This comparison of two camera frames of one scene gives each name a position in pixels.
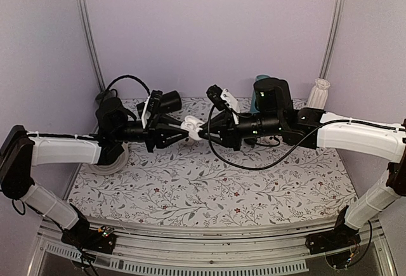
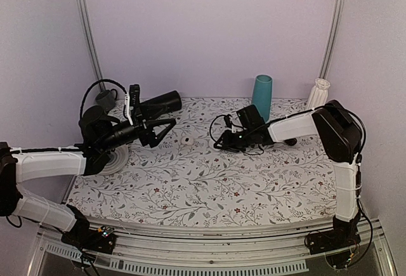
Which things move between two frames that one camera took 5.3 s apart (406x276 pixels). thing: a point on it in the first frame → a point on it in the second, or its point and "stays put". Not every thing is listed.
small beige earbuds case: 189,143 stays put
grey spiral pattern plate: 114,166 stays put
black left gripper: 153,135 → 148,136
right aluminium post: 335,25 stays put
